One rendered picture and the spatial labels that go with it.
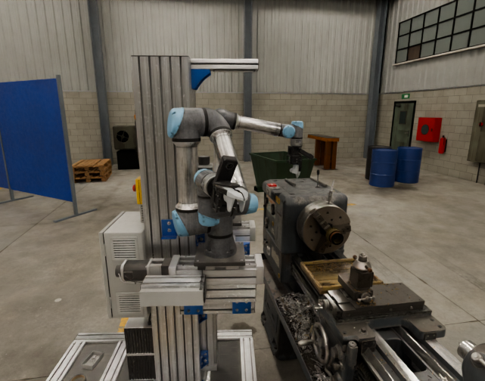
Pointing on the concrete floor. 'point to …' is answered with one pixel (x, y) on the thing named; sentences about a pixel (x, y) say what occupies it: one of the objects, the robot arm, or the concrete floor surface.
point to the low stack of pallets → (92, 169)
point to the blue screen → (30, 140)
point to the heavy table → (327, 153)
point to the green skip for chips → (277, 167)
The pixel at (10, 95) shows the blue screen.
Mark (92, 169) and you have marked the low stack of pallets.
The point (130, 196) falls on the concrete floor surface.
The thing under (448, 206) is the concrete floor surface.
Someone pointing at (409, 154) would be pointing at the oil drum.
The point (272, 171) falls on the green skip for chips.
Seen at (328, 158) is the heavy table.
